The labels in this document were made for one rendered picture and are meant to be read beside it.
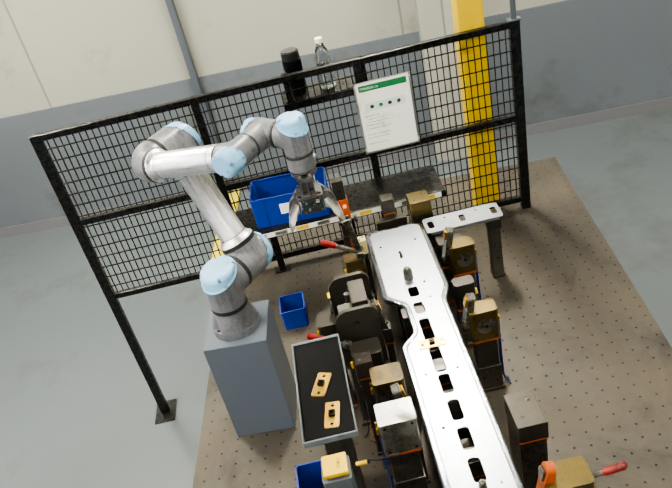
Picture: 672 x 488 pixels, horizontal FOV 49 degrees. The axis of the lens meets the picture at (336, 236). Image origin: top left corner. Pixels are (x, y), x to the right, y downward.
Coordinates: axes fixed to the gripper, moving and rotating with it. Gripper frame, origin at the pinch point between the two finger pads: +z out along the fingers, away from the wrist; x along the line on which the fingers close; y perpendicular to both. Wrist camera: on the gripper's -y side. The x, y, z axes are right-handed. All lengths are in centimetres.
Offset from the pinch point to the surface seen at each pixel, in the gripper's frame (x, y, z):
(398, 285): 21, -20, 44
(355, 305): 5.2, 6.5, 26.3
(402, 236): 28, -48, 44
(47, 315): -182, -197, 145
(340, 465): -7, 61, 28
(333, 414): -6, 46, 27
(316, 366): -9.1, 26.3, 27.9
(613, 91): 210, -273, 123
